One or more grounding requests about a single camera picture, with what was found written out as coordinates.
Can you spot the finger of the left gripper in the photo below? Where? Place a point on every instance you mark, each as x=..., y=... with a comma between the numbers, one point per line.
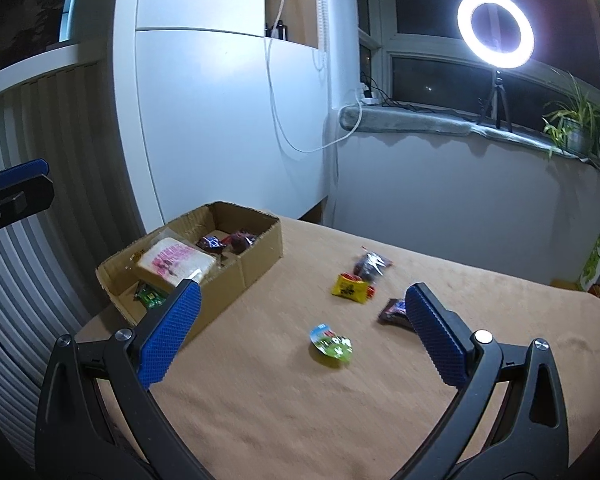
x=25, y=199
x=23, y=172

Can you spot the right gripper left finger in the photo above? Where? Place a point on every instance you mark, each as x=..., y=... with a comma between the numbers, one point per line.
x=96, y=416

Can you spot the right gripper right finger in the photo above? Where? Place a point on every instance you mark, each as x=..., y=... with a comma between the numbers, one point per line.
x=508, y=417

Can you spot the green candy packet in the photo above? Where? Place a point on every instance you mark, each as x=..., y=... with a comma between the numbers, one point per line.
x=148, y=297

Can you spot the packaged sliced toast bread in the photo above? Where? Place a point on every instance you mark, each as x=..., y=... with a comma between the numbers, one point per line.
x=169, y=261

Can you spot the small dark chocolate wrapper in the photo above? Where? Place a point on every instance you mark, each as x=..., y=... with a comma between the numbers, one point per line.
x=394, y=313

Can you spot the green lid jelly cup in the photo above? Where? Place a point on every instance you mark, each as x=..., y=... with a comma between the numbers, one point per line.
x=330, y=344

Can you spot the clear bag of dates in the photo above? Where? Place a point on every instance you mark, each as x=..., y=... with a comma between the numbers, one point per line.
x=371, y=266

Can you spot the yellow snack packet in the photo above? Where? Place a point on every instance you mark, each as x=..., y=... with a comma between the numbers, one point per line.
x=352, y=287

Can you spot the red chocolate wafer packet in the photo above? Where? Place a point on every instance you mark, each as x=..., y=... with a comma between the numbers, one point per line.
x=239, y=241

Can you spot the dark chocolate bar wrapper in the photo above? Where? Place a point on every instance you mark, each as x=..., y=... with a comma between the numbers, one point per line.
x=211, y=244

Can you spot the white ribbed radiator cover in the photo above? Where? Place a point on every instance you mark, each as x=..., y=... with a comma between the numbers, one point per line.
x=60, y=152

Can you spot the brown cardboard box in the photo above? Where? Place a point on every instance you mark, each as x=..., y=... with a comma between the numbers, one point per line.
x=232, y=276

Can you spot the beige table cloth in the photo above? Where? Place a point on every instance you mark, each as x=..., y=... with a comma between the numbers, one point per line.
x=253, y=399

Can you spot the white cabinet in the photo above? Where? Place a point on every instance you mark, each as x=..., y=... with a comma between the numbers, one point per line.
x=233, y=100

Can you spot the potted green plant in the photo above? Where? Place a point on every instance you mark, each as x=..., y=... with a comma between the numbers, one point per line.
x=573, y=124

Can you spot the black light tripod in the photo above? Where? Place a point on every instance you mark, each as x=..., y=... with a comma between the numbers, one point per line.
x=496, y=105

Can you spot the grey window sill cloth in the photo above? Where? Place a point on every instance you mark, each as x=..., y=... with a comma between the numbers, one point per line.
x=395, y=120

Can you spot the white power strip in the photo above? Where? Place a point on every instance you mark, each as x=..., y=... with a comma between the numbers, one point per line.
x=367, y=97

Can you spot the white ring light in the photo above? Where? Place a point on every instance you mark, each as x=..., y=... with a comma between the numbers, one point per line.
x=491, y=52

